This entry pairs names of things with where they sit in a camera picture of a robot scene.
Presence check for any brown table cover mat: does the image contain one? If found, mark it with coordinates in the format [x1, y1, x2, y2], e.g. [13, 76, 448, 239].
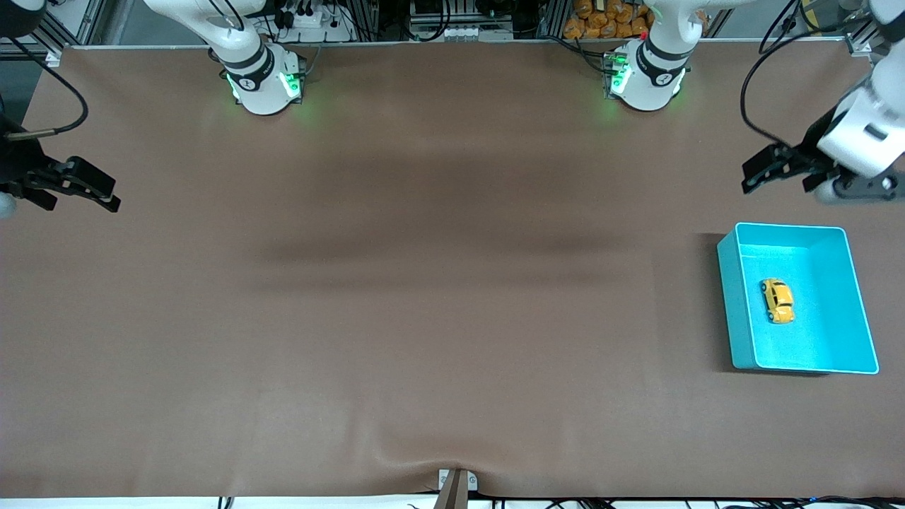
[0, 39, 905, 499]

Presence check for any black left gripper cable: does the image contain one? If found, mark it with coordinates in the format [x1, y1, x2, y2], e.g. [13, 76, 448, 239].
[740, 0, 849, 151]

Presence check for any grey metal camera post bracket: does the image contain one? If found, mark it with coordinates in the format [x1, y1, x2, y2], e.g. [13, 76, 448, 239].
[433, 468, 479, 509]

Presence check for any yellow beetle toy car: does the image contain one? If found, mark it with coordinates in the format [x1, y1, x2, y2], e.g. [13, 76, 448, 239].
[760, 278, 796, 325]

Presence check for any cyan plastic storage bin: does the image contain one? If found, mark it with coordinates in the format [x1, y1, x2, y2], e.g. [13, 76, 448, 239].
[717, 222, 880, 375]

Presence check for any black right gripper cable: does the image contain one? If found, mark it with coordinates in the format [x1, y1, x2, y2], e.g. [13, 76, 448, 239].
[4, 35, 90, 139]

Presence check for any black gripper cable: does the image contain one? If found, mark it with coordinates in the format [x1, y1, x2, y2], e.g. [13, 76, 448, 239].
[4, 35, 90, 139]
[740, 0, 849, 151]

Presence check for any white power strip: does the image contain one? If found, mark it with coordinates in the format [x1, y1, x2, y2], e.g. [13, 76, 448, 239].
[279, 6, 356, 43]

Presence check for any orange packaged goods pile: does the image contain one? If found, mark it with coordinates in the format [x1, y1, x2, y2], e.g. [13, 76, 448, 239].
[564, 0, 655, 40]

